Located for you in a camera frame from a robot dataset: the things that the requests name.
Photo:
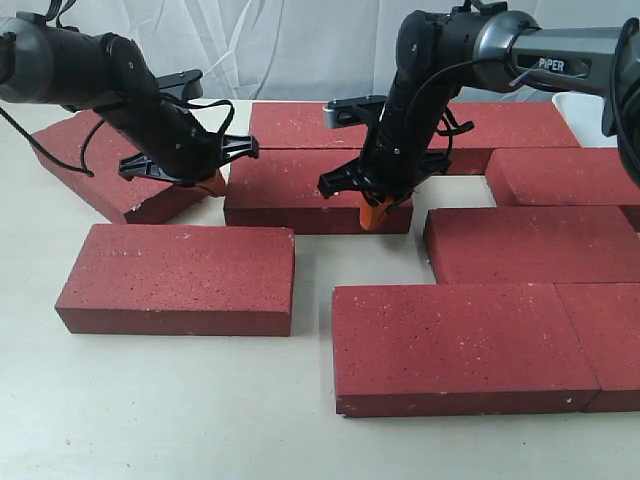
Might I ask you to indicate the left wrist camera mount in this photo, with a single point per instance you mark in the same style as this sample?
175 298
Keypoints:
183 85

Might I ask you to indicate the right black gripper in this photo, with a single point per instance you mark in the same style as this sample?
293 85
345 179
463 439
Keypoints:
388 166

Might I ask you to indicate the blue-grey backdrop cloth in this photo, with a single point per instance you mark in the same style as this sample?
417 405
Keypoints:
268 50

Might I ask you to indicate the white plastic tray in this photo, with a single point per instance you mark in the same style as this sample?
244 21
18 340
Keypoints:
583 115

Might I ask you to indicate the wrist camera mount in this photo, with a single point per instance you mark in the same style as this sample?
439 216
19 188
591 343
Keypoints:
343 113
183 85

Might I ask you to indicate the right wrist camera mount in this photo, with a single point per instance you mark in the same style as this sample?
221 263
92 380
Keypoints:
343 113

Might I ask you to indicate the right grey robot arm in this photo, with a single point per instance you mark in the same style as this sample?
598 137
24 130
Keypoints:
489 47

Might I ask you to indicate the front large red brick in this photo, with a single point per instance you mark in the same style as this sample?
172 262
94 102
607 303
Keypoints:
439 350

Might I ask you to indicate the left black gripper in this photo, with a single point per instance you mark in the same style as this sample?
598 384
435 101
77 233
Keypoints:
172 144

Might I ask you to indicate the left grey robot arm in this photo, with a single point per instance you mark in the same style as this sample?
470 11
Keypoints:
41 64

